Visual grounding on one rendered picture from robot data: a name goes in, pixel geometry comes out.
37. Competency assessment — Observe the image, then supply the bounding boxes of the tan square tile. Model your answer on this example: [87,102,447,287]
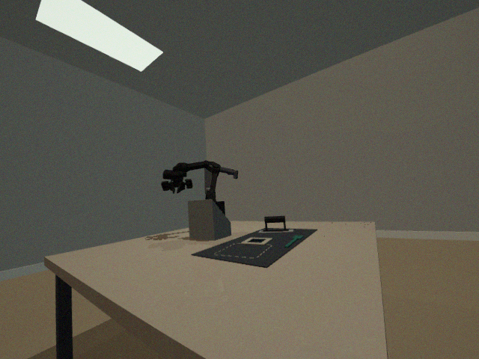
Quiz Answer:
[240,238,273,245]

